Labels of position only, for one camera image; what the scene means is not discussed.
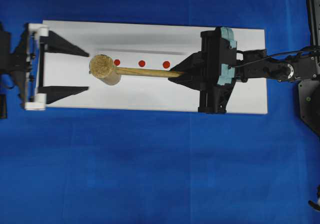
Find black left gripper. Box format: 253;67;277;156
10;24;90;110

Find black white clip object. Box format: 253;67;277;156
307;185;320;213

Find large white foam board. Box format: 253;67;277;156
33;20;269;115

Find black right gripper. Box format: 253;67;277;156
168;27;237;114

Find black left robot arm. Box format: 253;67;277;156
0;23;89;110

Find wooden mallet hammer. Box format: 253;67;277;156
89;55;185;86

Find blue table cloth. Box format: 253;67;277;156
0;0;320;223

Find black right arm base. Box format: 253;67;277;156
298;0;320;135

